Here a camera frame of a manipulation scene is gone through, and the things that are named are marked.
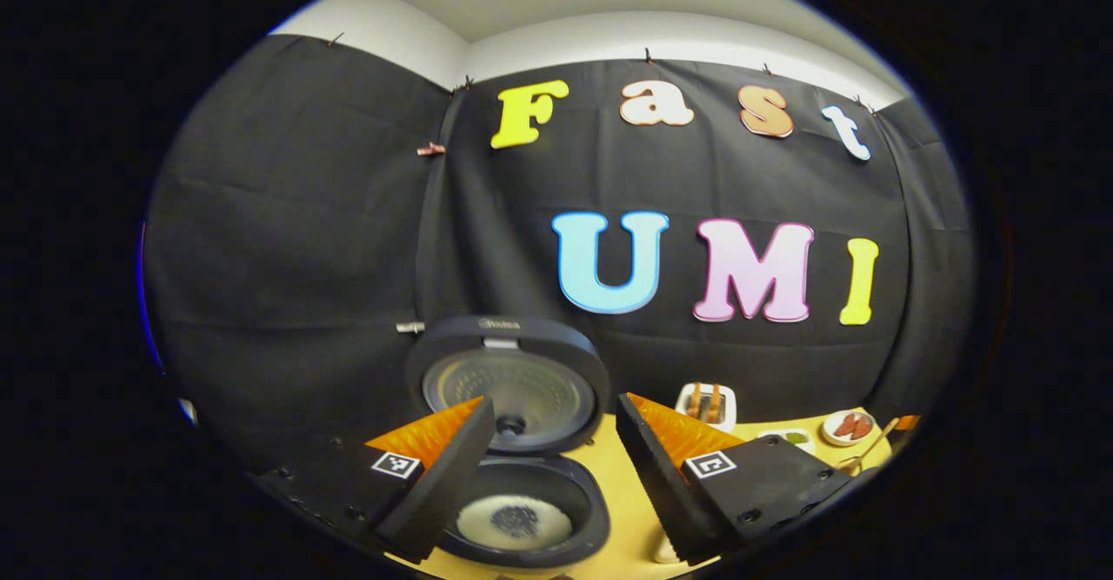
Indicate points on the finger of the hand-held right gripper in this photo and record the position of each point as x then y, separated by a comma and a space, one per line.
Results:
907, 423

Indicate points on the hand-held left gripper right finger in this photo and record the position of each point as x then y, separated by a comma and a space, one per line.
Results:
661, 476

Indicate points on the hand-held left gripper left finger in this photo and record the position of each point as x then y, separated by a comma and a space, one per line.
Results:
448, 476

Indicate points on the white rice grains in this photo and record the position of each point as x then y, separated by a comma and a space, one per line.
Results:
474, 523

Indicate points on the dark grey rice cooker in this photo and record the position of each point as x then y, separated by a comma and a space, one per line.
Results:
513, 332

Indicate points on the white round plate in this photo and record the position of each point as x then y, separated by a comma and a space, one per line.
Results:
830, 428

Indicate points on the toast slice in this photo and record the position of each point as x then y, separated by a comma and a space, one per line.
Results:
695, 399
714, 402

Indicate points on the white toaster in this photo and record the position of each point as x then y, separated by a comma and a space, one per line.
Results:
729, 406

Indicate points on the white divided dish of beans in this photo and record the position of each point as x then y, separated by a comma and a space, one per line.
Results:
796, 438

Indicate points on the silver clip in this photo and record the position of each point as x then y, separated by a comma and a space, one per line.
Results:
410, 327

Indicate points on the black backdrop cloth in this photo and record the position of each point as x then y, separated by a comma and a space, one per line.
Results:
261, 215

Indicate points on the red clothes peg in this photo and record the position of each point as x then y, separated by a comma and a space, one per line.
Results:
430, 149

